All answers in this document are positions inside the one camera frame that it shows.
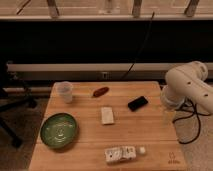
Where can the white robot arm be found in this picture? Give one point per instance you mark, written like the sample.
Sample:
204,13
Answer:
187,81

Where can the white sponge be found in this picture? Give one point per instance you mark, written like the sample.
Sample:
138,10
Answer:
107,116

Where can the brown sausage toy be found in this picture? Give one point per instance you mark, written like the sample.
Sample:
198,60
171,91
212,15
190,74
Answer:
101,91

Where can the white baseboard heater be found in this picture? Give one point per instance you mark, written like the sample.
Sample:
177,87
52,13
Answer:
94,71

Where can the clear plastic cup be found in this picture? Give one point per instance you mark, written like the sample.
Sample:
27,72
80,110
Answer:
64,90

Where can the green ceramic bowl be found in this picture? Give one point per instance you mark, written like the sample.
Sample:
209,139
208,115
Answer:
59,130

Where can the crushed white plastic bottle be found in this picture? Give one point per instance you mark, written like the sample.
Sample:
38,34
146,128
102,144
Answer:
122,154

